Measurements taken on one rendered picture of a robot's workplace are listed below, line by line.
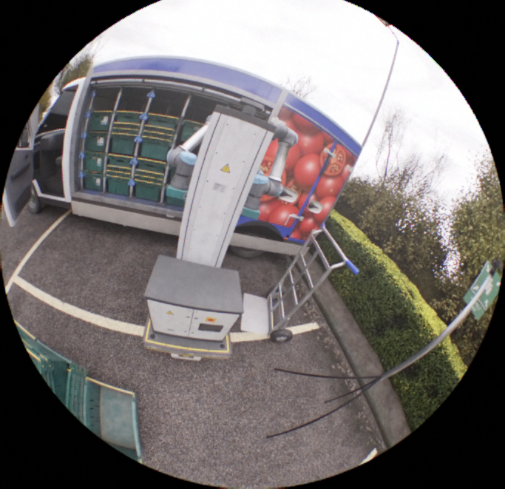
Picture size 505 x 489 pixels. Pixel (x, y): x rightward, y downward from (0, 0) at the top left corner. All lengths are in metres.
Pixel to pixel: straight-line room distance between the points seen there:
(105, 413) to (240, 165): 2.08
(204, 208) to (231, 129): 0.48
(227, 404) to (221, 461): 0.61
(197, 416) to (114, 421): 0.71
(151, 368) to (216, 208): 1.42
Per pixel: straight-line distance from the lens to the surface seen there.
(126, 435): 1.72
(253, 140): 0.91
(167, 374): 1.61
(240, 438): 1.72
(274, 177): 1.17
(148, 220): 2.21
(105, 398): 1.72
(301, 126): 2.09
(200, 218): 1.02
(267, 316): 2.10
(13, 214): 3.01
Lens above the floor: 1.60
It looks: 28 degrees down
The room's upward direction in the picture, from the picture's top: 25 degrees clockwise
